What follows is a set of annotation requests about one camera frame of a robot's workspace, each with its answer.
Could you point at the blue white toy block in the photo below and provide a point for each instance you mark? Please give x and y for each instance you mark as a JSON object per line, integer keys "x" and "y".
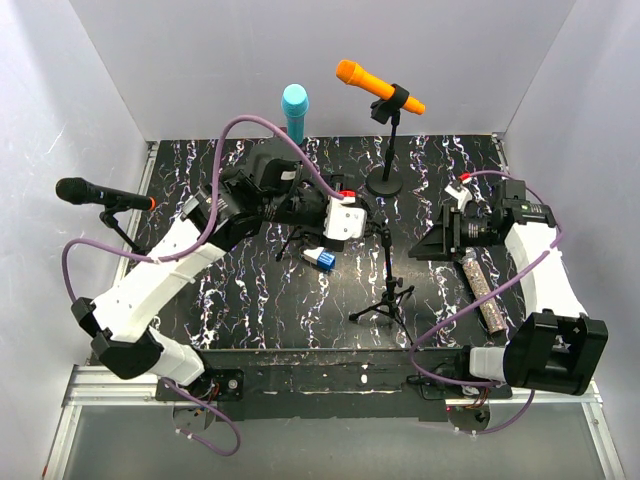
{"x": 320, "y": 258}

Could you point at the black shock mount tripod stand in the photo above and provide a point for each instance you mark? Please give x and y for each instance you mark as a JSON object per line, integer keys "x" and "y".
{"x": 391, "y": 299}

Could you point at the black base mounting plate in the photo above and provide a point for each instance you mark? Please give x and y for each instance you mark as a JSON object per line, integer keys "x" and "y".
{"x": 322, "y": 384}

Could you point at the blue microphone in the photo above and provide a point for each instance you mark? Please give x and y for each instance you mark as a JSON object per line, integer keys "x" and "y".
{"x": 294, "y": 105}

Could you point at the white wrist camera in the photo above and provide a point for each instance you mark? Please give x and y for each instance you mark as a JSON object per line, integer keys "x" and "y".
{"x": 458, "y": 189}
{"x": 344, "y": 220}

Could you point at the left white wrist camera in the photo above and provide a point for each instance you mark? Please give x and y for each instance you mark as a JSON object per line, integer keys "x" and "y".
{"x": 344, "y": 220}

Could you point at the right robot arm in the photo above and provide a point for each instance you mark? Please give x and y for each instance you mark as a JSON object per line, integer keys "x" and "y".
{"x": 558, "y": 347}

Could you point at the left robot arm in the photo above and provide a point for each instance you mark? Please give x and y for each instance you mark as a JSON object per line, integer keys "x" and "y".
{"x": 270, "y": 187}

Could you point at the black microphone orange tip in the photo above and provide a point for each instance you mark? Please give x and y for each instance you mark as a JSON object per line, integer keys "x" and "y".
{"x": 78, "y": 191}

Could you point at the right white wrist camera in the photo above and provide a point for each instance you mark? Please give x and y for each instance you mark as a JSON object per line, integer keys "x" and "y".
{"x": 458, "y": 189}

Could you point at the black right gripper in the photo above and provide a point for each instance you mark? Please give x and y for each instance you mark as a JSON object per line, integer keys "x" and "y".
{"x": 443, "y": 241}

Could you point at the black round base mic stand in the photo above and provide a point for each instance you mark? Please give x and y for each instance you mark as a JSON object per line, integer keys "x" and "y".
{"x": 384, "y": 182}

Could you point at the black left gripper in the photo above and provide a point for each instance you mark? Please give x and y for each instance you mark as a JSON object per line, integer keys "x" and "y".
{"x": 340, "y": 183}

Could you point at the black tripod stand blue mic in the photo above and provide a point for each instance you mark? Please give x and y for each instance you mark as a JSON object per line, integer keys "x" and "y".
{"x": 298, "y": 234}

